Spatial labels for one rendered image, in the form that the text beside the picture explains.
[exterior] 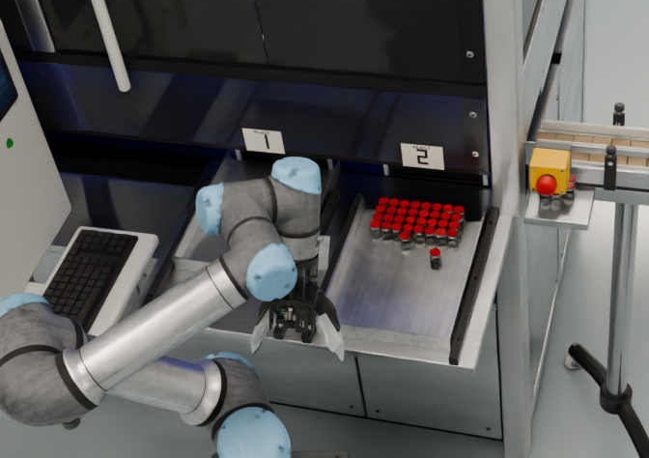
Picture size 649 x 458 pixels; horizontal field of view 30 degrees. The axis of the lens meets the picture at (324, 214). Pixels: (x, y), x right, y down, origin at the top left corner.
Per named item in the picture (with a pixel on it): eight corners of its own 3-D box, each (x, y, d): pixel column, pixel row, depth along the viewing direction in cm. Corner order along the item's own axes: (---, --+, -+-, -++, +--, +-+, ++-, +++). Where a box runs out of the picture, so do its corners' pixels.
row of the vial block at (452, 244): (373, 235, 248) (371, 218, 244) (460, 245, 242) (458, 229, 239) (370, 243, 246) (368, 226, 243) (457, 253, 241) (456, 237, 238)
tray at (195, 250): (231, 159, 271) (228, 148, 269) (341, 171, 263) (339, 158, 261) (175, 269, 248) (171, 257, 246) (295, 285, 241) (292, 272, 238)
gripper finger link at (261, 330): (233, 357, 197) (265, 320, 194) (239, 339, 203) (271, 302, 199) (247, 368, 198) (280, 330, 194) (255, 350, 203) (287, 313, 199)
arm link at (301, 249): (276, 217, 194) (326, 220, 193) (276, 243, 196) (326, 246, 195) (268, 237, 187) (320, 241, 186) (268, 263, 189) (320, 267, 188)
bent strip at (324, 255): (319, 254, 246) (315, 234, 242) (333, 256, 245) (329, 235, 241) (299, 305, 237) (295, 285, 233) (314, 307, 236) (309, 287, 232)
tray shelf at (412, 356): (211, 163, 274) (210, 157, 272) (521, 196, 253) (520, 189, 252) (128, 323, 242) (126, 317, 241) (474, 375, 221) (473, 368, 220)
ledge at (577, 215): (535, 178, 257) (535, 171, 255) (597, 184, 253) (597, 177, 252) (523, 223, 247) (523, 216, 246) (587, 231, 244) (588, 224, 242)
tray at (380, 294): (363, 210, 254) (361, 197, 251) (486, 223, 246) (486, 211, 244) (317, 332, 231) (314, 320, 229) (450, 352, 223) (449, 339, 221)
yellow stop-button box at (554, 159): (535, 167, 245) (535, 140, 240) (571, 171, 242) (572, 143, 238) (528, 192, 240) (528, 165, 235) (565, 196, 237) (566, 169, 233)
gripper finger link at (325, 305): (323, 341, 199) (292, 300, 196) (324, 336, 200) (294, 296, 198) (346, 329, 197) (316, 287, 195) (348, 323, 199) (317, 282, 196)
